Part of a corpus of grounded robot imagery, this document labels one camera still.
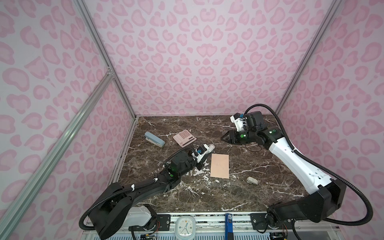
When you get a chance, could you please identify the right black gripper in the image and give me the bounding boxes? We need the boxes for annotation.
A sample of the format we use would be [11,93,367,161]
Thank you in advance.
[219,128,258,145]

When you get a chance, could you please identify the peach paper envelope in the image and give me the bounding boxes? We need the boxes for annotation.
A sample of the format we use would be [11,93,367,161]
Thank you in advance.
[211,154,230,179]

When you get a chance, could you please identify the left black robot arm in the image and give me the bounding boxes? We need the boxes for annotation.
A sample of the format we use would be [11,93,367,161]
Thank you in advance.
[79,144,215,240]

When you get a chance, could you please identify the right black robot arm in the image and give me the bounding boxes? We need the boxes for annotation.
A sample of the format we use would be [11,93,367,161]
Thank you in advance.
[221,104,374,228]

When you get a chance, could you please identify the pink calculator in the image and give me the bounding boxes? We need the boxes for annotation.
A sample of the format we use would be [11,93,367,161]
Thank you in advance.
[173,130,196,148]

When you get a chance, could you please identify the small beige eraser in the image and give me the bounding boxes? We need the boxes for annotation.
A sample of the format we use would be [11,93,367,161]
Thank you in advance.
[247,177,259,185]

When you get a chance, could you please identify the grey blue stapler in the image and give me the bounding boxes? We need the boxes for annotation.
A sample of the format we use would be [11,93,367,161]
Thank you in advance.
[145,132,165,148]

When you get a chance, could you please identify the white analog clock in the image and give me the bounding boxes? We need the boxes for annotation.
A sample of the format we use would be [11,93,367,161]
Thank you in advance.
[175,216,196,240]

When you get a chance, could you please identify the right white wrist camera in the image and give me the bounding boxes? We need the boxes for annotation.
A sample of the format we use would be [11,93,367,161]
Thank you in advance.
[230,113,247,132]

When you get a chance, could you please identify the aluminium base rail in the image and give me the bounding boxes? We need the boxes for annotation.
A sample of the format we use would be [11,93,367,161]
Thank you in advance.
[80,211,343,240]

